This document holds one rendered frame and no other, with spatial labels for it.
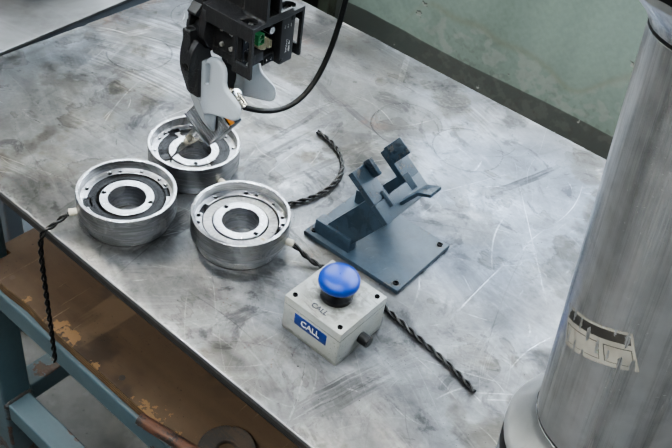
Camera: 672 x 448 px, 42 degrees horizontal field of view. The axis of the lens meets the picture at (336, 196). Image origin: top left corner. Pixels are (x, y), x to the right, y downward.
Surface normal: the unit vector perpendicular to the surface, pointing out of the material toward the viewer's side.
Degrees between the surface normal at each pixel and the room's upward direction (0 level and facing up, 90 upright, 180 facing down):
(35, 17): 0
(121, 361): 0
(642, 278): 88
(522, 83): 90
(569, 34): 90
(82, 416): 0
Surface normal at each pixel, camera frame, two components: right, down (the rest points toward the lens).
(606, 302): -0.86, 0.24
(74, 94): 0.12, -0.76
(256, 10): -0.63, 0.44
